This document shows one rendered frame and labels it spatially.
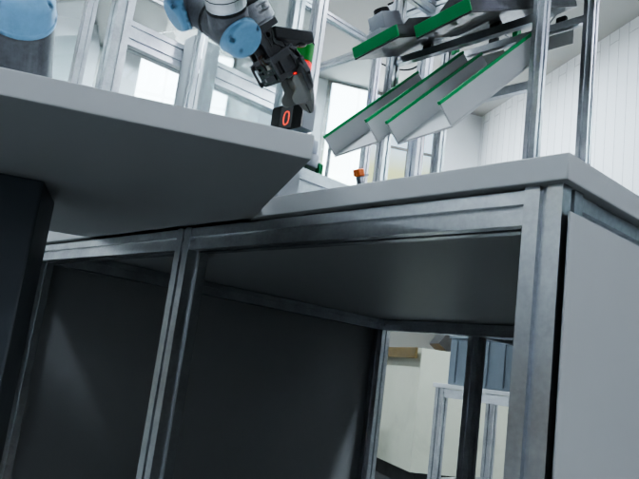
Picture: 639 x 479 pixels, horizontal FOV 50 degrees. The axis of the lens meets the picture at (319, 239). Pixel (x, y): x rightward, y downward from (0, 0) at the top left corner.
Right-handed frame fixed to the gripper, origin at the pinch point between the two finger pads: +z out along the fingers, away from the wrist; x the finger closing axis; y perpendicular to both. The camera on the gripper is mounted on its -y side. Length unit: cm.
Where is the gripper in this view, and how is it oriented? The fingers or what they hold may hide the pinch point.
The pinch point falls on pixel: (310, 105)
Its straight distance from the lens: 152.0
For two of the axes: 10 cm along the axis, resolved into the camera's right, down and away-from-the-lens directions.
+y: -5.8, 5.8, -5.8
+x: 6.8, -0.5, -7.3
